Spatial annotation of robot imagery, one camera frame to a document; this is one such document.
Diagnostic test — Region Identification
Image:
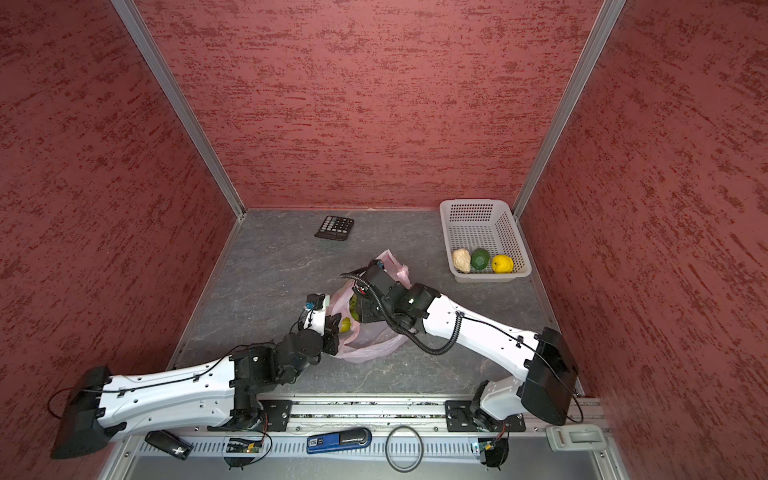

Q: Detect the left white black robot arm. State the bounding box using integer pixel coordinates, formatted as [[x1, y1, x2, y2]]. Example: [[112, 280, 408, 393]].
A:
[[50, 314, 342, 460]]

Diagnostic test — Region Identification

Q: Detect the yellow fruit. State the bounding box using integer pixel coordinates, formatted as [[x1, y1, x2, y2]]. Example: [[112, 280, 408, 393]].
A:
[[491, 255, 515, 274]]

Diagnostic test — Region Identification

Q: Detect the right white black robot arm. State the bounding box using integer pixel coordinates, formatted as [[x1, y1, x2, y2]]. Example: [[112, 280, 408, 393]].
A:
[[344, 260, 578, 431]]

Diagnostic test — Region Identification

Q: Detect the right aluminium corner post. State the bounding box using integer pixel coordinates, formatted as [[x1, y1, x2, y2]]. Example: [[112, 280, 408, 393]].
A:
[[513, 0, 626, 220]]

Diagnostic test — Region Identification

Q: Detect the black calculator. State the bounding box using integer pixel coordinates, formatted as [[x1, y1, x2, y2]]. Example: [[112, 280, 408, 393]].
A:
[[314, 215, 354, 241]]

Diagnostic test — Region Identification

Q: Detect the black cable ring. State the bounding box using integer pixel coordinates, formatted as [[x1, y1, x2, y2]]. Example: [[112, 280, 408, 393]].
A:
[[384, 425, 425, 474]]

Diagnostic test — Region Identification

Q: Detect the black small device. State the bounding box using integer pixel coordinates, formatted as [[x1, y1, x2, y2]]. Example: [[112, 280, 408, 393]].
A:
[[144, 430, 193, 461]]

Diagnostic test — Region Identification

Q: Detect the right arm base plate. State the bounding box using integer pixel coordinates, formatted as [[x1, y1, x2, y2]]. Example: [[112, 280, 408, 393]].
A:
[[444, 400, 526, 434]]

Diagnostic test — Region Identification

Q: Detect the circuit board connector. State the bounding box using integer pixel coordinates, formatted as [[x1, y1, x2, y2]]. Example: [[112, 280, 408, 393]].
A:
[[475, 438, 509, 469], [223, 438, 265, 469]]

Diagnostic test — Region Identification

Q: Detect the left aluminium corner post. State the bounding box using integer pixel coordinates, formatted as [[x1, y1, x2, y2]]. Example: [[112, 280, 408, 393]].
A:
[[111, 0, 247, 221]]

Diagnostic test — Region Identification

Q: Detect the grey plastic holder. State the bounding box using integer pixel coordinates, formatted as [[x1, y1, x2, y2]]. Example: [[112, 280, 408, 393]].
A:
[[545, 424, 608, 452]]

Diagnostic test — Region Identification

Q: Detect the beige fruit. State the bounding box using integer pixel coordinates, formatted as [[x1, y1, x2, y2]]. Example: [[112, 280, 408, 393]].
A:
[[452, 248, 472, 274]]

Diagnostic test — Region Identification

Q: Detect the aluminium corner post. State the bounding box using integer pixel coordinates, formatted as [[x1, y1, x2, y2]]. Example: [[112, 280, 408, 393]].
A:
[[111, 0, 247, 221], [513, 0, 626, 220]]

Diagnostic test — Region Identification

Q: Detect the left circuit board connector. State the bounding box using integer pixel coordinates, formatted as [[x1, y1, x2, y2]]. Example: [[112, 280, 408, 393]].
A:
[[223, 438, 265, 469]]

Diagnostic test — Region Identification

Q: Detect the dark green avocado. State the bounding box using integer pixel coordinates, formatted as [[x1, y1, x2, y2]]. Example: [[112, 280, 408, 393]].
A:
[[470, 248, 491, 271]]

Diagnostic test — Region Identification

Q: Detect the aluminium front rail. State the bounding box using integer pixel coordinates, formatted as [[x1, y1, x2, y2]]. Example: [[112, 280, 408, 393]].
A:
[[99, 395, 630, 479]]

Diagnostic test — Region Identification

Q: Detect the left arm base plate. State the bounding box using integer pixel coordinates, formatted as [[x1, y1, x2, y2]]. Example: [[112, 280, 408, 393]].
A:
[[206, 400, 293, 432]]

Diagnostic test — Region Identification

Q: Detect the right circuit board connector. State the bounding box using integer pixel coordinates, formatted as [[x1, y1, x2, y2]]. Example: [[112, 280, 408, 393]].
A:
[[475, 438, 509, 469]]

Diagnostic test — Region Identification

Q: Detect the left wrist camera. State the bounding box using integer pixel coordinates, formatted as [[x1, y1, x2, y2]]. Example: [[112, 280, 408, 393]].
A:
[[302, 294, 330, 334]]

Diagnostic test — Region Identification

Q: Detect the blue black device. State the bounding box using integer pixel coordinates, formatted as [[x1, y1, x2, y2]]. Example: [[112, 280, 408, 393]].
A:
[[306, 427, 372, 455]]

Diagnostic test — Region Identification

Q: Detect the pink plastic bag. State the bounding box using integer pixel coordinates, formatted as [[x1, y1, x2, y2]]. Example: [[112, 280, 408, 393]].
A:
[[326, 250, 412, 364]]

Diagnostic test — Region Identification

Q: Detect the white plastic basket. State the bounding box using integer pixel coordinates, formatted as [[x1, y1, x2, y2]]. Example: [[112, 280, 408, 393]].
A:
[[439, 199, 532, 284]]

